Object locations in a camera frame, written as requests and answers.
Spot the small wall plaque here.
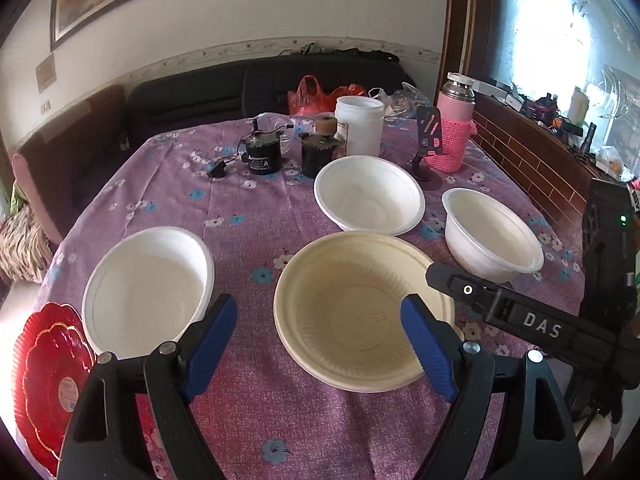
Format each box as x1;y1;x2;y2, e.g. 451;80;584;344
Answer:
36;57;57;93

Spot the pink thermos with knitted sleeve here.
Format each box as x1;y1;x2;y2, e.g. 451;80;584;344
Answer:
425;72;476;173

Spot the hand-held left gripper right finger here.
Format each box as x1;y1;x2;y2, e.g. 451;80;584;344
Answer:
400;294;583;480

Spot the white cup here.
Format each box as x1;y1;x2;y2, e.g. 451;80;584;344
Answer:
567;87;591;123

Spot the clear plastic bag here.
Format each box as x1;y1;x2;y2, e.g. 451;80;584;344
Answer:
370;82;426;121

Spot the purple floral tablecloth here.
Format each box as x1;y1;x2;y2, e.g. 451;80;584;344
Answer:
42;115;601;480

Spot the black motor with brown spool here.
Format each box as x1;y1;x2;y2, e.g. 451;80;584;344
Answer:
300;115;346;178

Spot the cream foam bowl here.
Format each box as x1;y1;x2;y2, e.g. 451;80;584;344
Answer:
273;231;456;392

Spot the small red scalloped plate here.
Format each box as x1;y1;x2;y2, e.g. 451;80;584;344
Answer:
22;325;96;456

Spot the black phone stand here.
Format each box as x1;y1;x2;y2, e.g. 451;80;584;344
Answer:
407;105;443;192

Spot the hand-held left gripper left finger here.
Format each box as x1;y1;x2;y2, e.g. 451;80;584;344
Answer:
59;294;238;480

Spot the black sofa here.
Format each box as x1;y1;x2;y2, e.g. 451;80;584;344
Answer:
125;52;416;146

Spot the wide white foam bowl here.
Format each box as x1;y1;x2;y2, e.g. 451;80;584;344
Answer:
314;155;426;237
81;226;216;360

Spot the tan shaggy cushion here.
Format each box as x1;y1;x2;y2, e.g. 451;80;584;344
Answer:
0;210;51;286

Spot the black motor with white label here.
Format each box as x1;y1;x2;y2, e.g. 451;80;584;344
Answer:
240;120;286;176

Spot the red and black gadget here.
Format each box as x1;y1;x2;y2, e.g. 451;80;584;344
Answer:
522;94;556;118

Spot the small deep white bowl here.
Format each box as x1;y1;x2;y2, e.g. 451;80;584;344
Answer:
442;188;544;290

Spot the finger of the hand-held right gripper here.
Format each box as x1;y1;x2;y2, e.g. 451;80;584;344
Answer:
426;262;506;321

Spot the large red scalloped plate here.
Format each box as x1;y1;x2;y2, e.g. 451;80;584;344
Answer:
12;301;96;478

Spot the brown armchair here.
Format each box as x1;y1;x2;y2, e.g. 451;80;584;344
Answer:
12;85;131;246

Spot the red plastic bag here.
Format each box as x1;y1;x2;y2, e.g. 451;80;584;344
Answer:
287;75;366;116

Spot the white box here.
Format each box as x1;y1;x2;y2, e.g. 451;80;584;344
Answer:
475;80;516;96

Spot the white plastic jar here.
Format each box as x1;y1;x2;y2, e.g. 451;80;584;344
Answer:
334;96;386;157

